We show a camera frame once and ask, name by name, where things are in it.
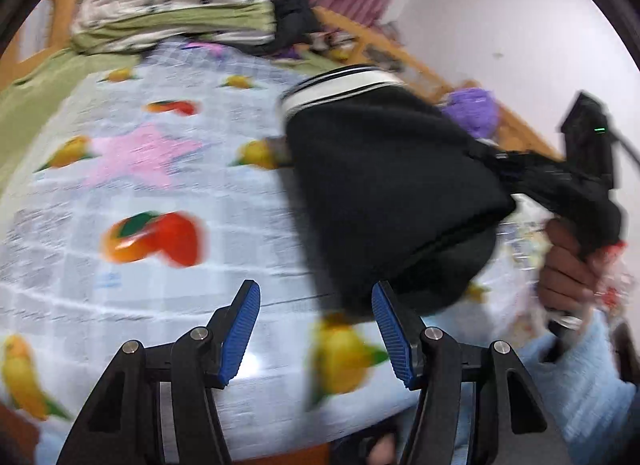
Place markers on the green fleece blanket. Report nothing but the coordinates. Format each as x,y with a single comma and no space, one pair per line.
30,95

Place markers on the black jacket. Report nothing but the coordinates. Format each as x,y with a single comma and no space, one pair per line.
292,20

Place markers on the purple plush toy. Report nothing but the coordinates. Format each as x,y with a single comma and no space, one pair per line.
472,110

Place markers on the person's right hand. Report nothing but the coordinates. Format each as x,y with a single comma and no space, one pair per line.
565,275

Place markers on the fruit print plastic tablecloth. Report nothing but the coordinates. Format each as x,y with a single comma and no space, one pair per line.
150,195

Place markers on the person's right forearm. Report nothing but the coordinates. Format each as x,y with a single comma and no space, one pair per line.
585,390

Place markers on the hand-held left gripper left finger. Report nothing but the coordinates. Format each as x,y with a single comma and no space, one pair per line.
240,335

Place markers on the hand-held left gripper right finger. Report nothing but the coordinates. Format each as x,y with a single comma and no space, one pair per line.
395,340

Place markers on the black pants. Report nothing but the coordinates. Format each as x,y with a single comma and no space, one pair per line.
390,195

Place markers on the wooden bed frame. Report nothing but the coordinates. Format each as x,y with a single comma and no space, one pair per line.
425,70

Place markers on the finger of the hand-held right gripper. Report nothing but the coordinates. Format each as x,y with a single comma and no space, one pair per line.
505,160

